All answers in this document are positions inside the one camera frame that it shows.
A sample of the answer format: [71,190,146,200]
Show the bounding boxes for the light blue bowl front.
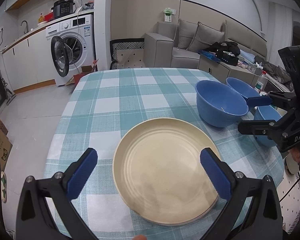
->
[253,105,283,147]

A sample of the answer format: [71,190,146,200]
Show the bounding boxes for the dark blue bowl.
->
[195,80,249,128]

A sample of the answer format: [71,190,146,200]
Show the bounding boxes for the cream plate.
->
[113,118,220,225]
[133,197,219,226]

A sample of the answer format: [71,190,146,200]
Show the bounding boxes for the white lower kitchen cabinets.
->
[3,30,56,91]

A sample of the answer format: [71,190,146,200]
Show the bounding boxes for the kitchen faucet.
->
[20,20,29,34]

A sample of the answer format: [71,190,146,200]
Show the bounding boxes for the person's right hand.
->
[288,146,300,164]

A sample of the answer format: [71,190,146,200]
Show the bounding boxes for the person's left hand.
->
[132,235,147,240]

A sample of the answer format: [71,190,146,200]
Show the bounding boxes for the plastic water bottle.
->
[255,70,268,93]

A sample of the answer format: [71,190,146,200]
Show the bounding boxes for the beige low cabinet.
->
[198,55,258,87]

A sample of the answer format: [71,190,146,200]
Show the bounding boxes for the black device on cabinet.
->
[216,50,238,66]

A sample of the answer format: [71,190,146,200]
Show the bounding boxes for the cardboard box on floor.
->
[0,120,13,171]

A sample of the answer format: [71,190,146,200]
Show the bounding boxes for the teal checked tablecloth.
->
[44,68,284,239]

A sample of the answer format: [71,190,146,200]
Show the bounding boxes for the grey cushion right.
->
[187,22,225,53]

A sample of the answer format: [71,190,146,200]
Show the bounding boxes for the grey cushion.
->
[187,22,225,53]
[178,19,197,49]

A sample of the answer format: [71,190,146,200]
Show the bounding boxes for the grey cushion left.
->
[178,19,197,49]

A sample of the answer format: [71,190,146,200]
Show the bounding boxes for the red cardboard box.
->
[65,60,98,86]

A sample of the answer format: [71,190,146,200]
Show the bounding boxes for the grey sofa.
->
[143,20,267,68]

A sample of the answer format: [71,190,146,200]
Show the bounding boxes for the white washing machine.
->
[45,14,95,87]

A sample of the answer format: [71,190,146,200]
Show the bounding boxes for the black patterned chair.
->
[110,38,145,69]

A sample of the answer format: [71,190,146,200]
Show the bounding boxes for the black pressure cooker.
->
[51,0,74,20]

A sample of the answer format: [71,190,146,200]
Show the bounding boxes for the green white wall air freshener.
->
[163,8,173,23]

